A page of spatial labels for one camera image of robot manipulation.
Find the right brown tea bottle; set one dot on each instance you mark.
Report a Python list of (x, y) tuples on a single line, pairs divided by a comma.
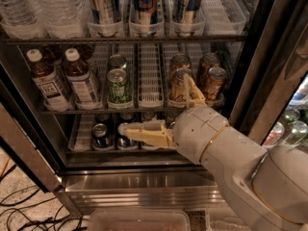
[(82, 80)]

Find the right clear water bottle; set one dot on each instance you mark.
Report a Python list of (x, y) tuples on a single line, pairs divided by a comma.
[(62, 18)]

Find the right blue silver energy can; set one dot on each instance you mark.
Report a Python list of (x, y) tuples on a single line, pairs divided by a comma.
[(184, 15)]

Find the front blue Pepsi can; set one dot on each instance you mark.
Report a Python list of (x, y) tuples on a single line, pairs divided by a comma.
[(124, 143)]

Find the right clear plastic bin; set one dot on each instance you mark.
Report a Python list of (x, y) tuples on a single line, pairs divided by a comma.
[(223, 219)]

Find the blue Red Bull can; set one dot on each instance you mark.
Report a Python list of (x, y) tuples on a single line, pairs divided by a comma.
[(145, 14)]

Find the left clear water bottle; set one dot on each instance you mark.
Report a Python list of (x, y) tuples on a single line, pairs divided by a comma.
[(20, 20)]

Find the green can behind glass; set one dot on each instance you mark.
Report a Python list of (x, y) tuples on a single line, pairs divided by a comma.
[(295, 129)]

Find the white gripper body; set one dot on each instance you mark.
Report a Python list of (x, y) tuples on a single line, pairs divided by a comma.
[(196, 128)]

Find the red white can behind glass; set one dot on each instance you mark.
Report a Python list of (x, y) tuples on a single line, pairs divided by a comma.
[(275, 134)]

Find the left clear plastic bin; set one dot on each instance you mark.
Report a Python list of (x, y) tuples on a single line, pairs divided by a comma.
[(129, 219)]

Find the front dark blue can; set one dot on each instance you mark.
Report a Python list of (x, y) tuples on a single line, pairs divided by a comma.
[(102, 138)]

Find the rear left gold can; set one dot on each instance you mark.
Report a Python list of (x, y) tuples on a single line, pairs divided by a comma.
[(180, 60)]

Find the green soda can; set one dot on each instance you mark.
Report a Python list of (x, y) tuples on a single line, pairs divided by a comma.
[(118, 61), (119, 89)]

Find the left silver energy drink can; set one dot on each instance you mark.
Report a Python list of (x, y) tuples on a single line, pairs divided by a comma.
[(105, 18)]

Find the front left gold can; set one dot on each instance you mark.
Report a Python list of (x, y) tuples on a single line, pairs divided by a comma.
[(177, 92)]

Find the clear water bottle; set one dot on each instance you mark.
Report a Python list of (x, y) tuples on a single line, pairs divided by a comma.
[(20, 20), (62, 18)]

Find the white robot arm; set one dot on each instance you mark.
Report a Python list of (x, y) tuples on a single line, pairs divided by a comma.
[(267, 189)]

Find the rear green soda can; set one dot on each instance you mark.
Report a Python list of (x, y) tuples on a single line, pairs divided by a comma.
[(118, 61)]

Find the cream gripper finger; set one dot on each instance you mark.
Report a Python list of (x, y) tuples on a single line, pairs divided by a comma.
[(195, 97), (154, 133)]

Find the front right gold can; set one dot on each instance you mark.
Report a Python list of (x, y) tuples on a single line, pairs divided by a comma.
[(212, 85)]

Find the stainless steel display fridge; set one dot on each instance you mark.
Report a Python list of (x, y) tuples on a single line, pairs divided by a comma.
[(262, 45)]

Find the clear plastic bin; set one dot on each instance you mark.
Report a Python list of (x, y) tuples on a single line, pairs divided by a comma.
[(223, 219), (129, 219)]

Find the left brown tea bottle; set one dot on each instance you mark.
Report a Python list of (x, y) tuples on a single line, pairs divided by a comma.
[(50, 81)]

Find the front green soda can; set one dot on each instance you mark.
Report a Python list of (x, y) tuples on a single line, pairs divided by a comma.
[(119, 89)]

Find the brown tea bottle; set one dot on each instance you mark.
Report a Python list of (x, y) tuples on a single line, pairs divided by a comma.
[(82, 80), (50, 81)]

